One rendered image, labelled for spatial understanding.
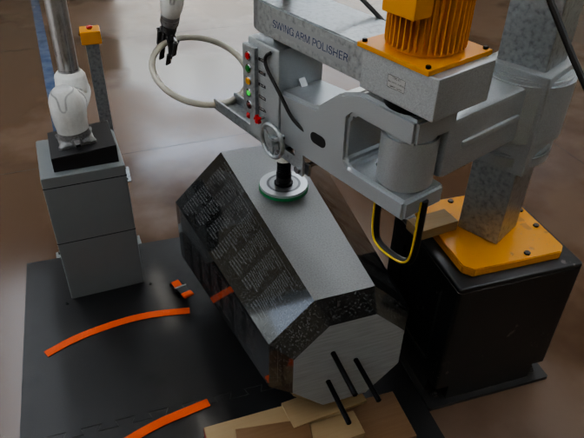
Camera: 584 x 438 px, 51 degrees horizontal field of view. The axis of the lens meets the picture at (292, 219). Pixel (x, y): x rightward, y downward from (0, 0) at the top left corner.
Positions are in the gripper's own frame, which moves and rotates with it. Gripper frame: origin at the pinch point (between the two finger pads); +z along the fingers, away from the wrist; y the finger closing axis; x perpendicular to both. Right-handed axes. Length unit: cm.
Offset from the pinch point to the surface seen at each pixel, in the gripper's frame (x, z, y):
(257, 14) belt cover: -21, -75, 59
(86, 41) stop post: 16, 55, -78
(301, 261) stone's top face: -51, -17, 126
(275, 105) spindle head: -27, -51, 81
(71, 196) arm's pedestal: -68, 48, 11
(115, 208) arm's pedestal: -53, 57, 25
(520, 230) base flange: 34, -23, 185
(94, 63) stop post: 17, 69, -72
